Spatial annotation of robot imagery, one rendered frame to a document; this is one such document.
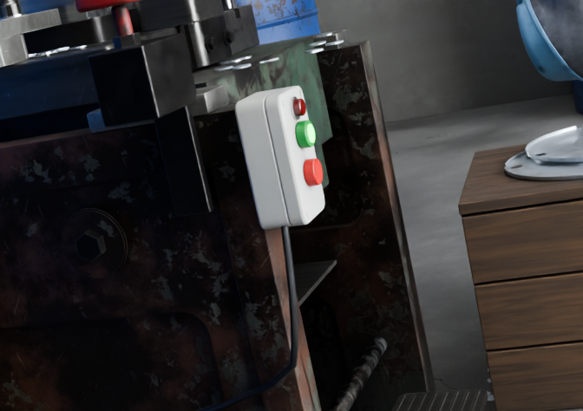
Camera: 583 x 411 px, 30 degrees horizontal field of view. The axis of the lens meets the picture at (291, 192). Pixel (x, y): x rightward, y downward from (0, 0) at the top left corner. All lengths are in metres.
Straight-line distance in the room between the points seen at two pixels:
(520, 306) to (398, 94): 3.12
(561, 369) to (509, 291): 0.15
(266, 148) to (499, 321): 0.72
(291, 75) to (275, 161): 0.37
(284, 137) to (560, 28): 0.35
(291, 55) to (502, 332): 0.56
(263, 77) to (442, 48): 3.38
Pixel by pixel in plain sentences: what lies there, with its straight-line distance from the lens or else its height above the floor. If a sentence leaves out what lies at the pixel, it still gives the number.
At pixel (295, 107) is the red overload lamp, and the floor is 0.61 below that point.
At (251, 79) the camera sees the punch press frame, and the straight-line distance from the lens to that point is 1.31.
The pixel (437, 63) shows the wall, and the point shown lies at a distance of 4.71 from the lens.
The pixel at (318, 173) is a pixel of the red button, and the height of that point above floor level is 0.54.
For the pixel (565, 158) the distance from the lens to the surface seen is 1.78.
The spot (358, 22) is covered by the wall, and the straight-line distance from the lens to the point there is 4.76.
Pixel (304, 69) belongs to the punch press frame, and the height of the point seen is 0.61.
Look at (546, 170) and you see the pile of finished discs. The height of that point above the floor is 0.35.
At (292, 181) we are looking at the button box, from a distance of 1.08.
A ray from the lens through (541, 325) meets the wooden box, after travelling 1.71.
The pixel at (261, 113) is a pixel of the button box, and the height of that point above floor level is 0.61.
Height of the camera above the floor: 0.75
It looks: 12 degrees down
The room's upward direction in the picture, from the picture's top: 12 degrees counter-clockwise
